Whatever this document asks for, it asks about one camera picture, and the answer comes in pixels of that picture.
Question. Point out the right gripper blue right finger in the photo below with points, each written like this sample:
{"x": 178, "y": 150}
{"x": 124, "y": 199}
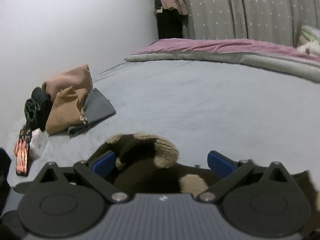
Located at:
{"x": 221, "y": 165}

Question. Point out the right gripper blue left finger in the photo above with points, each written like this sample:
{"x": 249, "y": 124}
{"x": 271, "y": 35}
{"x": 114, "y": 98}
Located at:
{"x": 104, "y": 164}

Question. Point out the dark brown patterned sweater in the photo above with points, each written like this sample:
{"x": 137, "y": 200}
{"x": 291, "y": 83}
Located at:
{"x": 152, "y": 196}

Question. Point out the hanging pink black clothes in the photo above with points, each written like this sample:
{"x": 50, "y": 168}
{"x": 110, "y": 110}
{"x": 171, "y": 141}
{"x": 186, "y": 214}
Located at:
{"x": 170, "y": 16}

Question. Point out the folded grey garment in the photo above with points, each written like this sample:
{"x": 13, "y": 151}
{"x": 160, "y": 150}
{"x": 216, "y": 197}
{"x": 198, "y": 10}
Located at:
{"x": 97, "y": 108}

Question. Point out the light blue bed sheet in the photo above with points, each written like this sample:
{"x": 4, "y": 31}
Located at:
{"x": 239, "y": 111}

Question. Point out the tan brown garment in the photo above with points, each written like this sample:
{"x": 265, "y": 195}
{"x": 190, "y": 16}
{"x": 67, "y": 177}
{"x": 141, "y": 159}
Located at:
{"x": 67, "y": 110}

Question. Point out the white packet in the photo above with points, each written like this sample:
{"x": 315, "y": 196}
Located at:
{"x": 38, "y": 143}

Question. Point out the black garment pile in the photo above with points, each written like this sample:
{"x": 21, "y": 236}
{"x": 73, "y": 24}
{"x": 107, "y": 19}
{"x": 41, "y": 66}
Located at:
{"x": 37, "y": 109}

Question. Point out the pink grey duvet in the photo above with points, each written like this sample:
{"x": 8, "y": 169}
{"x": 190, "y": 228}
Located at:
{"x": 252, "y": 53}

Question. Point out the white plush toy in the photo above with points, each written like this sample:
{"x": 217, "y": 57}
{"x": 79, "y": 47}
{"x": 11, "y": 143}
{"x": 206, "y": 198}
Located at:
{"x": 311, "y": 48}

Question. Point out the grey white small pillow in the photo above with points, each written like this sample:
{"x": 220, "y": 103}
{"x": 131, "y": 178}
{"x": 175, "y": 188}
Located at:
{"x": 309, "y": 34}

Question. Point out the grey dotted curtain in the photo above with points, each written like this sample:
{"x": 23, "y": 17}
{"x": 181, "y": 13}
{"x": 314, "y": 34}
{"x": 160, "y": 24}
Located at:
{"x": 276, "y": 21}

